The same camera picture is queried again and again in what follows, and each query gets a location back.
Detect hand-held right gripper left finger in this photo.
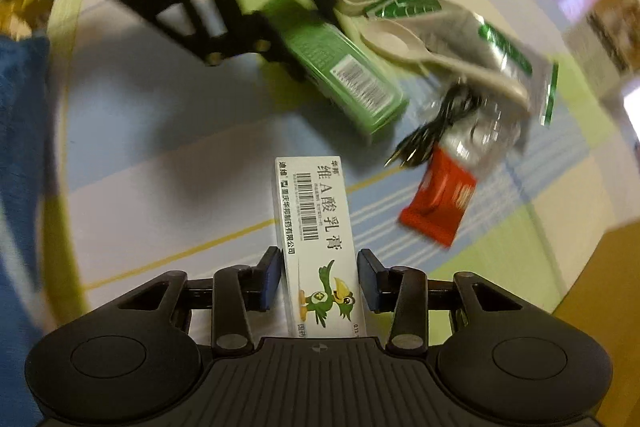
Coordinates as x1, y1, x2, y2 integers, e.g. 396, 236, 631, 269
106, 247, 283, 358

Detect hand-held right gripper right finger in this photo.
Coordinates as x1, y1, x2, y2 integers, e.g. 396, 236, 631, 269
357, 248, 537, 356

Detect white medicine box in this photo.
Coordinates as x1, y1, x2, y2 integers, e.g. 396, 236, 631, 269
274, 155, 374, 339

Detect red snack packet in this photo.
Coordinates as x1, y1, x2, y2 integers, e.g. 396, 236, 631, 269
398, 144, 479, 248

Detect green box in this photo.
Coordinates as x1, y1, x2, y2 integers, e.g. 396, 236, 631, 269
260, 0, 409, 146

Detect white plastic spoon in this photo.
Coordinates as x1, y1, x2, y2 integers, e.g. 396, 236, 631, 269
360, 19, 532, 108

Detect checked tablecloth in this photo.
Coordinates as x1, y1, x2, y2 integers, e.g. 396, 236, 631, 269
42, 0, 632, 344

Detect silver green foil packet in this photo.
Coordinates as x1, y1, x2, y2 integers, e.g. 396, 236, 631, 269
364, 0, 561, 175

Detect black cable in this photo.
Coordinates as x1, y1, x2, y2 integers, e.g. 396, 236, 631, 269
384, 83, 487, 169

